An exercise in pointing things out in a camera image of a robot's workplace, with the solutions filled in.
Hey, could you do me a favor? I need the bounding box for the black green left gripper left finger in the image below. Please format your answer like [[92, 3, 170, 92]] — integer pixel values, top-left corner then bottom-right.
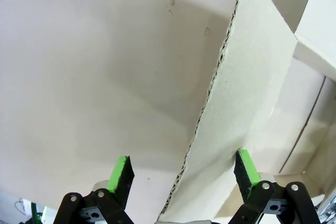
[[54, 155, 135, 224]]

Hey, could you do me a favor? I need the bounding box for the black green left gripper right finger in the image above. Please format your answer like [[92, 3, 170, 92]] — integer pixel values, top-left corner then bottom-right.
[[233, 149, 320, 224]]

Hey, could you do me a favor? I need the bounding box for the cardboard shipping box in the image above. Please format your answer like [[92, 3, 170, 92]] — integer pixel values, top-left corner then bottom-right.
[[0, 0, 336, 224]]

